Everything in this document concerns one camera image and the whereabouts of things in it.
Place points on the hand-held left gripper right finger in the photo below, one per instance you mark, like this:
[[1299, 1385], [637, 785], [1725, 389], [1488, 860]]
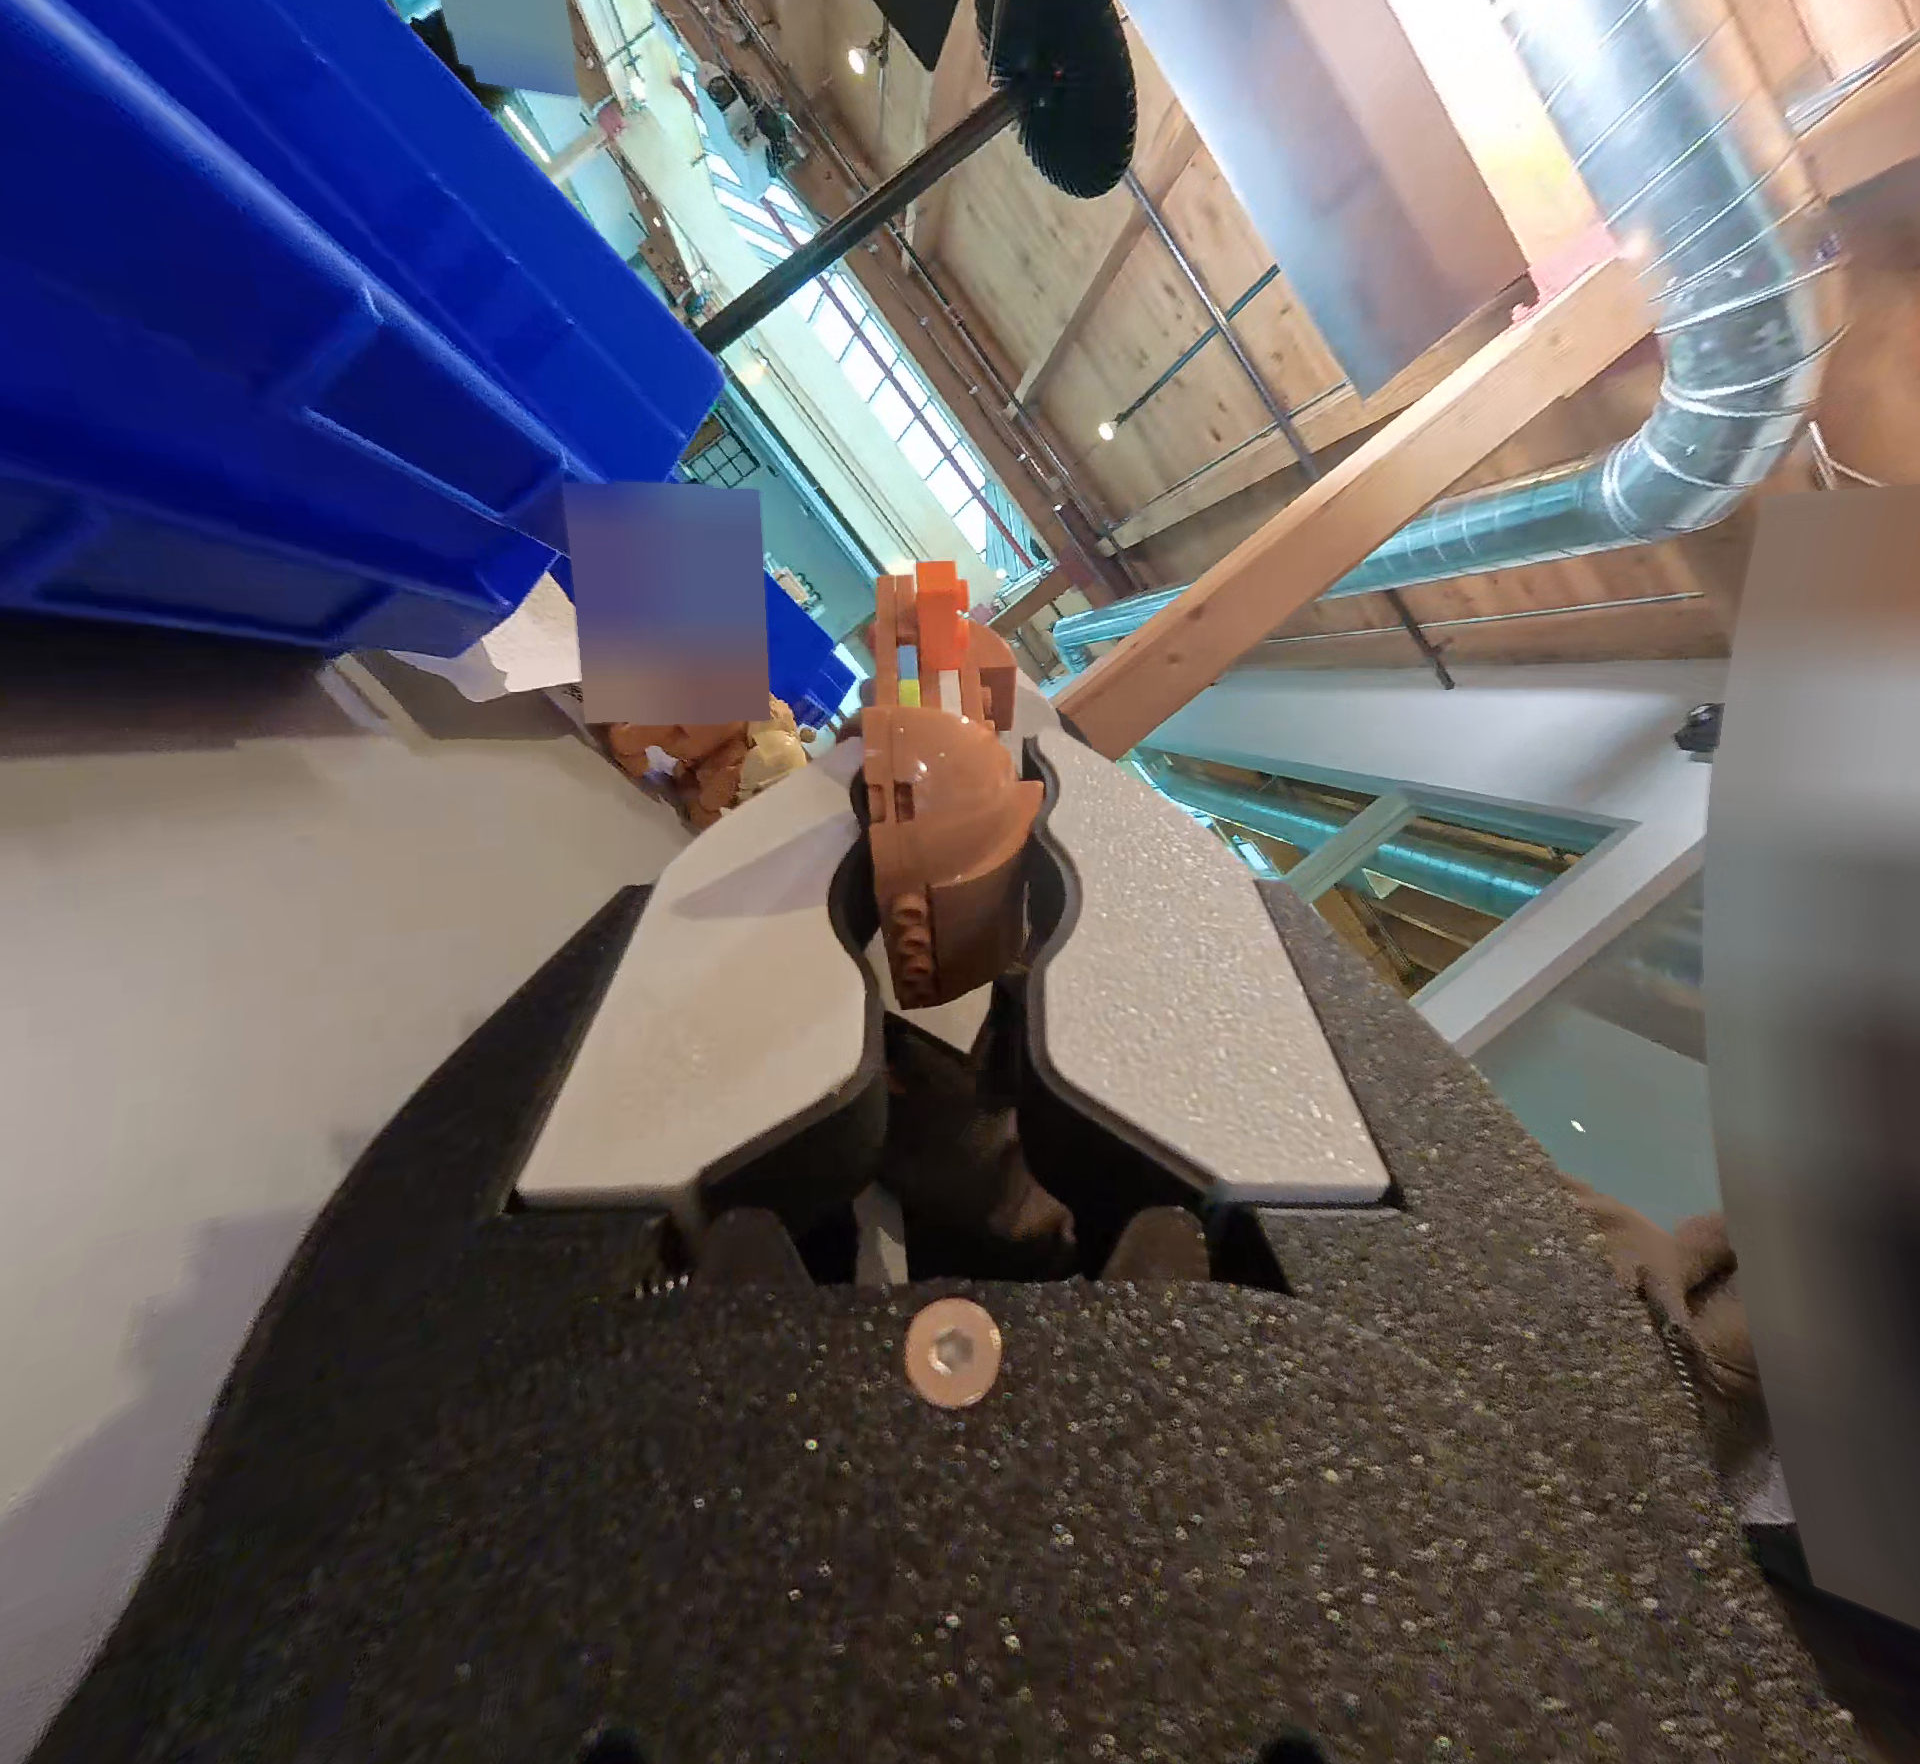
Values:
[[1184, 1015]]

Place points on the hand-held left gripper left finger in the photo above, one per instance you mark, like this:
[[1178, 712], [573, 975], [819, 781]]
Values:
[[704, 1044]]

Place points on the brown toy brick taco model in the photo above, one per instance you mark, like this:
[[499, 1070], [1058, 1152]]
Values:
[[945, 819]]

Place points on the blue plastic bin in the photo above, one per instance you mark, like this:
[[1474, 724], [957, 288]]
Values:
[[224, 294]]

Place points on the tan brown brick figure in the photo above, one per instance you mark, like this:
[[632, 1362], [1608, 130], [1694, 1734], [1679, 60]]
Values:
[[704, 759]]

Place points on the small blue storage bin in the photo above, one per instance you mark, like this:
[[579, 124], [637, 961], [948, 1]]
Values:
[[803, 654]]

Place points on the white circle-patterned sheet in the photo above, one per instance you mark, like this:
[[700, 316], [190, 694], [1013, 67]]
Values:
[[510, 654]]

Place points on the black floor lamp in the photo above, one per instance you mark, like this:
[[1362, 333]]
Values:
[[1065, 54]]

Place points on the small black wall camera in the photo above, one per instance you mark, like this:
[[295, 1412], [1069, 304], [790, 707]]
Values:
[[1700, 728]]

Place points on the silver air duct with grille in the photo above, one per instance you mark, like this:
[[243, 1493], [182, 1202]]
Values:
[[1694, 444]]

